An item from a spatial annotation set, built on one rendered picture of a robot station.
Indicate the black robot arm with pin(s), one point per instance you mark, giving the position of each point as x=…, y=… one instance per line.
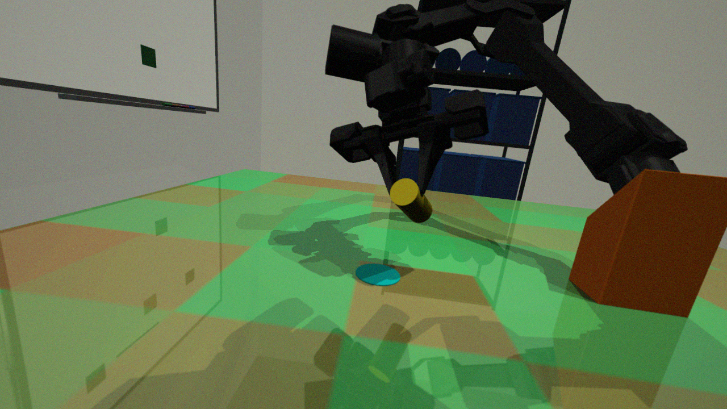
x=615, y=141

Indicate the yellow tall cylinder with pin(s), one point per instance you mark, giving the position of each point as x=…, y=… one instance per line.
x=406, y=195

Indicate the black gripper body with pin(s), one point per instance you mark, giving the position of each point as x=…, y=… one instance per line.
x=465, y=112

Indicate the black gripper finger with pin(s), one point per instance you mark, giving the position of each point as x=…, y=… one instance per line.
x=379, y=152
x=433, y=140

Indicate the cyan circle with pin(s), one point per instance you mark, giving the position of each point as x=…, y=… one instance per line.
x=377, y=274

